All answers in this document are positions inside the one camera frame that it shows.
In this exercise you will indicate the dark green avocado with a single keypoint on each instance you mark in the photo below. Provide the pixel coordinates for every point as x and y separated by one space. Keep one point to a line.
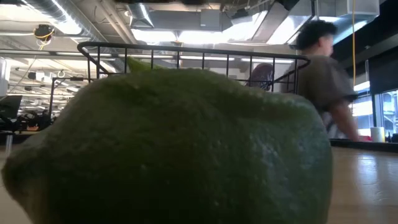
174 155

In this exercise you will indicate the person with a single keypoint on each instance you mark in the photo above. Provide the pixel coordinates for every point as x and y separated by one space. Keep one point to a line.
323 81

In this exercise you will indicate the bumpy light green cucumber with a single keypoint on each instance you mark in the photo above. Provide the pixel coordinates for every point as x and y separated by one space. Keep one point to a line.
140 66

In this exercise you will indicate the black metal rack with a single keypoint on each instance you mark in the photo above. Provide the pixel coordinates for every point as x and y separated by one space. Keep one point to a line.
74 79

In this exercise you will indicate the silver spiral air duct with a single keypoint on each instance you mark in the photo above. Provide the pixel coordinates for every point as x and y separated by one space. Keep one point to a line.
90 34

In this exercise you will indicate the white paper roll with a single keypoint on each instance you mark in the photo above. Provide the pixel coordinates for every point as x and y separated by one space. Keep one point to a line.
377 134

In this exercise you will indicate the dark monitor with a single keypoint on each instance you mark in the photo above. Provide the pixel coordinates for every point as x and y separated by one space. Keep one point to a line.
9 105

